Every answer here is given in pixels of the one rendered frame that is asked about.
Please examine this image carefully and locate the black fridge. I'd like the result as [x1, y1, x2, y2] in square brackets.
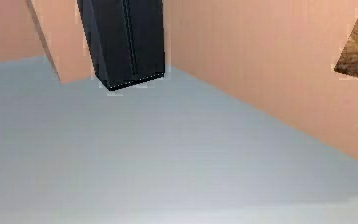
[76, 0, 166, 92]

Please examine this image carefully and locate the brown framed picture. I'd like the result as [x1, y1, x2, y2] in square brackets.
[333, 0, 358, 82]

